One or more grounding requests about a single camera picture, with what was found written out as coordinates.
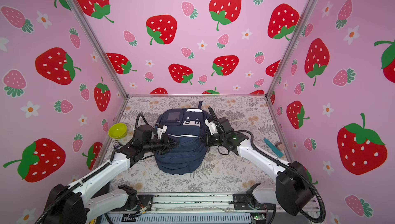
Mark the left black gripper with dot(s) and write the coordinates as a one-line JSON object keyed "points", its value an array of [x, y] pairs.
{"points": [[166, 145]]}

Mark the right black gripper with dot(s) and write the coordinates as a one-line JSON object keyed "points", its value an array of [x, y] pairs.
{"points": [[209, 139]]}

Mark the navy blue student backpack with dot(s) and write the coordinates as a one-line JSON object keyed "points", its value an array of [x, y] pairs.
{"points": [[187, 126]]}

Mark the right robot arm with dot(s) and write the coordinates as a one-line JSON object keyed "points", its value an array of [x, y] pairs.
{"points": [[293, 191]]}

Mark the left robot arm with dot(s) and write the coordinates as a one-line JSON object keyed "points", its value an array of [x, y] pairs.
{"points": [[77, 203]]}

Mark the green lid clear jar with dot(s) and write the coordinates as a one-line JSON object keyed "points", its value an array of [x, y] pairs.
{"points": [[118, 131]]}

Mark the small dark snack packet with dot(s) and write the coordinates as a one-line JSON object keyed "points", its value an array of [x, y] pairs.
{"points": [[116, 145]]}

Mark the teal pen case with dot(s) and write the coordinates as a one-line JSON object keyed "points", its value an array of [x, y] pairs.
{"points": [[274, 149]]}

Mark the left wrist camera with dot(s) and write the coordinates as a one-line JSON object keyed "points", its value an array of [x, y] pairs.
{"points": [[160, 130]]}

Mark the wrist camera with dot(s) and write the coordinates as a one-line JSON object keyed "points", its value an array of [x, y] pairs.
{"points": [[160, 130], [211, 126]]}

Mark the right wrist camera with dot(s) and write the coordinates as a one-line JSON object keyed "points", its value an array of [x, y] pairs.
{"points": [[211, 126]]}

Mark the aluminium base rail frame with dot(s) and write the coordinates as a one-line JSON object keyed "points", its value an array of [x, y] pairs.
{"points": [[192, 208]]}

